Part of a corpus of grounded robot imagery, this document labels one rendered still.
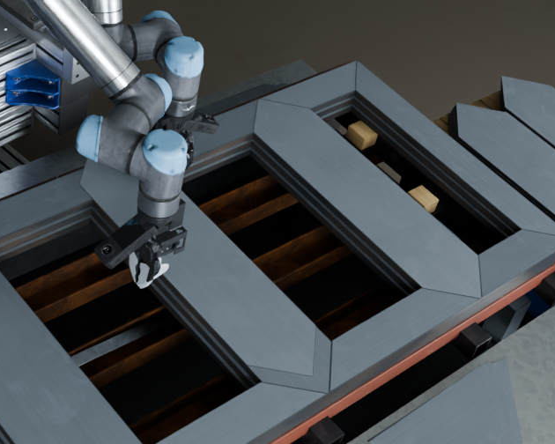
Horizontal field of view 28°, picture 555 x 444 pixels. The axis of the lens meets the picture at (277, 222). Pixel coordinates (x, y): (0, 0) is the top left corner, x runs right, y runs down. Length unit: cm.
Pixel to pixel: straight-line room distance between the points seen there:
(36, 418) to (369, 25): 297
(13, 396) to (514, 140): 143
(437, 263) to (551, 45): 259
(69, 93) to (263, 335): 82
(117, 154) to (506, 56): 299
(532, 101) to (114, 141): 139
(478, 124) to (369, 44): 174
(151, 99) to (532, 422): 102
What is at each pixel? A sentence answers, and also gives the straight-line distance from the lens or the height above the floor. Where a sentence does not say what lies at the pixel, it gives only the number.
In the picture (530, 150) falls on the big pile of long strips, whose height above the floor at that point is 85.
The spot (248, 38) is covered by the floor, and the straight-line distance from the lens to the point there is 439.
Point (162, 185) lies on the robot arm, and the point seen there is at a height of 121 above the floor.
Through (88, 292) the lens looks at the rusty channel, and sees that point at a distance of 239.
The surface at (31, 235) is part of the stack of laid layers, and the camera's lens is 230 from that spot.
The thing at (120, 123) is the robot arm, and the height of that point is 126.
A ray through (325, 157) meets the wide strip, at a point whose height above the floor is 87.
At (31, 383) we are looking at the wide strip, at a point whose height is 87.
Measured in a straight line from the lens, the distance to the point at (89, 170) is 242.
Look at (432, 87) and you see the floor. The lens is 439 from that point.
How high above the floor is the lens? 251
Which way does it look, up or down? 44 degrees down
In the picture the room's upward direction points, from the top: 14 degrees clockwise
